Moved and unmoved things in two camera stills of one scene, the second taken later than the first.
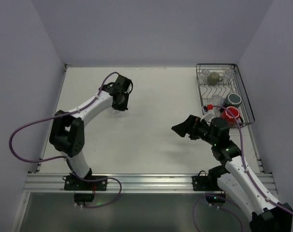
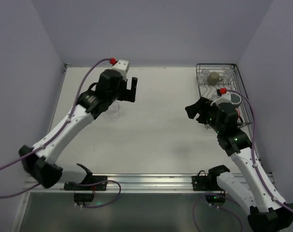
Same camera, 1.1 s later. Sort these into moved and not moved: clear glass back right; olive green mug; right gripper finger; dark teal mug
Moved: right gripper finger
Not moved: clear glass back right; dark teal mug; olive green mug
